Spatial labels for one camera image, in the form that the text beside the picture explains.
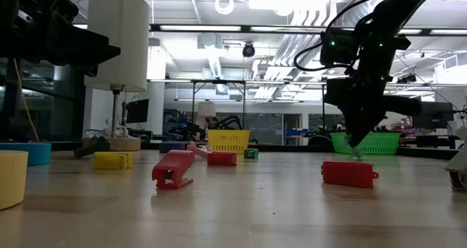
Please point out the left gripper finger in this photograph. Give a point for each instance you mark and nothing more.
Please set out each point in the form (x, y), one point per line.
(80, 47)

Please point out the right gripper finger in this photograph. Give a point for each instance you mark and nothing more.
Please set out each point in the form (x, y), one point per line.
(366, 125)
(351, 125)

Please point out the teal staple remover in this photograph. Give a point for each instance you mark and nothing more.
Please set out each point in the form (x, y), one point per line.
(354, 154)

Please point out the red mini stapler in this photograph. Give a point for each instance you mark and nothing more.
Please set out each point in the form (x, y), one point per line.
(222, 159)
(173, 164)
(348, 174)

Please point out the black staple remover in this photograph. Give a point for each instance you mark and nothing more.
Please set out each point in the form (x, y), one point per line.
(93, 146)

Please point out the green mini stapler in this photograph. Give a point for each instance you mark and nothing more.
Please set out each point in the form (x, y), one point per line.
(251, 153)

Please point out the light blue tape roll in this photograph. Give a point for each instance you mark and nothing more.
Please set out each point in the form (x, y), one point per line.
(36, 154)

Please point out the yellow staple remover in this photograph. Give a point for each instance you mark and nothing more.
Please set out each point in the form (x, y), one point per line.
(109, 161)

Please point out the yellow tape roll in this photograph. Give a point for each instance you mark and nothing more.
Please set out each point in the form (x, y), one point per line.
(12, 178)

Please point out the pink staple remover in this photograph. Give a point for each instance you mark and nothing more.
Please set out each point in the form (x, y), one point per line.
(197, 149)

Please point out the black background robot arm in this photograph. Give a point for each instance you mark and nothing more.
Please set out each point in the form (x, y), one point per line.
(233, 121)

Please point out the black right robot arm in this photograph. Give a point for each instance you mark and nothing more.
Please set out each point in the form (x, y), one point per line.
(397, 7)

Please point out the green plastic basket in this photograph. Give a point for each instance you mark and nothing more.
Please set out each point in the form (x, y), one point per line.
(379, 143)

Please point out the white shade table lamp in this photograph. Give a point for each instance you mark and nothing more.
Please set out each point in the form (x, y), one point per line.
(116, 40)

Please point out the blue storage bin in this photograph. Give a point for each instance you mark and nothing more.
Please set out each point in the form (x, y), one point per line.
(297, 132)

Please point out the black monitor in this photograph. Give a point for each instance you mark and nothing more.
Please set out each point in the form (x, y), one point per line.
(434, 118)
(138, 111)

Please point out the yellow plastic basket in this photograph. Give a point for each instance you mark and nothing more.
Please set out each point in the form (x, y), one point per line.
(229, 140)

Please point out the person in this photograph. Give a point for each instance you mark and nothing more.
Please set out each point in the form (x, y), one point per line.
(212, 123)

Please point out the small white background lamp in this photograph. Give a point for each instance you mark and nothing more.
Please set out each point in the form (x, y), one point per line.
(207, 109)

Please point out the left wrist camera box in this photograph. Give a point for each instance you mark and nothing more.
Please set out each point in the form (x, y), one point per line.
(60, 3)

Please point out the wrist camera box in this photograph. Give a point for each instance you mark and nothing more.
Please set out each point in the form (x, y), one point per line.
(60, 3)
(339, 49)

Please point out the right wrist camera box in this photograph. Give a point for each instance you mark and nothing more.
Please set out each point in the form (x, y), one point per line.
(339, 49)

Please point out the black overhead camera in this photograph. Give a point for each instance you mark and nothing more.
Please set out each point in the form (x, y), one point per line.
(249, 50)

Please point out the black background rig frame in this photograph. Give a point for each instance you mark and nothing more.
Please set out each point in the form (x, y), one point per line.
(219, 81)

